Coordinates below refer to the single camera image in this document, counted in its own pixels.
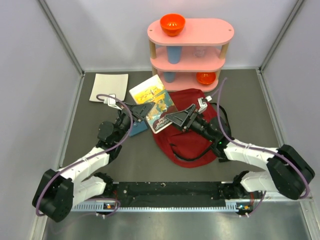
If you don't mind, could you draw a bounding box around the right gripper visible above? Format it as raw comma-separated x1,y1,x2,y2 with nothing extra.
165,104,216,143

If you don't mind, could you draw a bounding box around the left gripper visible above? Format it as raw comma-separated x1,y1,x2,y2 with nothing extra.
114,102,155,143

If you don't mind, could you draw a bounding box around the blue snap wallet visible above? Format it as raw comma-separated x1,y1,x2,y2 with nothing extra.
129,120,148,137

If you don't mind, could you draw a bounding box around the brown cover book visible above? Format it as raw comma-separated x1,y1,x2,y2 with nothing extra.
129,74,178,134

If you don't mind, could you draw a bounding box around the red student backpack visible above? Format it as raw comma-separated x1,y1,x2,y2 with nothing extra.
153,88,217,168

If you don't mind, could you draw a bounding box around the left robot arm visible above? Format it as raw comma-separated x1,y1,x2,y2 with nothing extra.
32,102,155,223

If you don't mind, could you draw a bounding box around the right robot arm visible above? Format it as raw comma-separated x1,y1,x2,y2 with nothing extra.
165,104,315,200

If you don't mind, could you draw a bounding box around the white paper sheet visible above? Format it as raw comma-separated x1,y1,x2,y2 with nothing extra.
89,73,129,102

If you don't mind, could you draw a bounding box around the lower blue cup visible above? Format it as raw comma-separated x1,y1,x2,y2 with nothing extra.
163,71,176,83

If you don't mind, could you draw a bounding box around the blue cup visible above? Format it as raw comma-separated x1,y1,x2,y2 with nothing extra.
166,46,182,64
163,71,176,83

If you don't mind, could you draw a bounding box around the orange bowl on bottom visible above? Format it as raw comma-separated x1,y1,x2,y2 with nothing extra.
196,72,216,85

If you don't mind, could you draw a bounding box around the orange bowl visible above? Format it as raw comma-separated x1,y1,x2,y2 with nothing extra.
160,13,186,37
196,72,216,85

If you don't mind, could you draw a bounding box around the pink three-tier shelf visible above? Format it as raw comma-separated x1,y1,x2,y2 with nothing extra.
147,18,235,93

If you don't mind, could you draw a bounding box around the upper blue cup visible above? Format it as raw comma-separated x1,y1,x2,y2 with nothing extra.
166,46,182,64

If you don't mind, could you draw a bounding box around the clear glass on shelf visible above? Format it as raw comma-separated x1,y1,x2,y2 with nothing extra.
193,46,207,58

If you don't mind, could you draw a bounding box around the orange bowl on top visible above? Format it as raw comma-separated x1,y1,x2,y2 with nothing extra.
160,13,186,37

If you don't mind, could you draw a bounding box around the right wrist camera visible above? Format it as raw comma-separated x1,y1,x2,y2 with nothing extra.
197,95,212,114

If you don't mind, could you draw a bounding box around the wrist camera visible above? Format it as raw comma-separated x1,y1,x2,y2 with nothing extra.
102,94,121,110
197,95,212,114

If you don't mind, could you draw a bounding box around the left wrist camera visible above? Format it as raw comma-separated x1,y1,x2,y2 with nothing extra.
102,94,121,110

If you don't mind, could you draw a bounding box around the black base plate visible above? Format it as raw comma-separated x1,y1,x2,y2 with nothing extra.
109,181,253,207

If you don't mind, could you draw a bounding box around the grey cable duct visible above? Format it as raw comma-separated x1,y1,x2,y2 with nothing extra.
71,200,253,213

